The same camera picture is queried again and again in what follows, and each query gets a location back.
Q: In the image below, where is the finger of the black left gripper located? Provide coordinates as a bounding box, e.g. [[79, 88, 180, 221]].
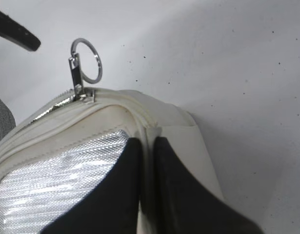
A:
[[0, 11, 41, 52]]

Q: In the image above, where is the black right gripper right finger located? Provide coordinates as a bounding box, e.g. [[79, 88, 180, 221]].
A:
[[141, 137, 262, 234]]

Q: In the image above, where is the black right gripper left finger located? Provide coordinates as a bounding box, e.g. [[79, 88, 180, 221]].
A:
[[46, 138, 142, 234]]

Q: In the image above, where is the white zippered fabric bag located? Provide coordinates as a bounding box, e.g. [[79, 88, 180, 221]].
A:
[[0, 88, 223, 234]]

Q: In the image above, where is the metal zipper pull with ring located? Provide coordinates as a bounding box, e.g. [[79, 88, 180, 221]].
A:
[[68, 38, 103, 103]]

